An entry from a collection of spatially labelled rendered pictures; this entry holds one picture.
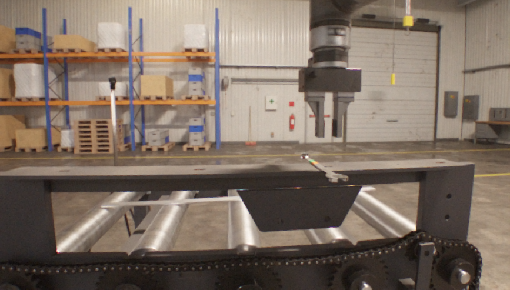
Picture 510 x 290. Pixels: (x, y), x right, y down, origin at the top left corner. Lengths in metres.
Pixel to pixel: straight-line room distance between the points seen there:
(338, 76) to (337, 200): 0.34
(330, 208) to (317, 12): 0.50
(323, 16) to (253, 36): 9.50
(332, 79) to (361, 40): 10.62
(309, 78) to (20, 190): 0.75
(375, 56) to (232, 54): 5.63
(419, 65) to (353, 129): 3.90
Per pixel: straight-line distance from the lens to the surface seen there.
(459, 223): 0.98
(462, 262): 0.94
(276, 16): 10.40
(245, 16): 10.26
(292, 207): 0.72
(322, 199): 0.73
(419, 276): 0.86
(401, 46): 12.07
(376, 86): 11.23
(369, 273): 0.78
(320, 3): 0.60
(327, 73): 0.58
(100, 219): 1.17
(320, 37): 0.58
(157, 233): 0.93
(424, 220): 0.90
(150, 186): 0.72
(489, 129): 12.24
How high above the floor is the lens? 1.31
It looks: 5 degrees down
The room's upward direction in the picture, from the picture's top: straight up
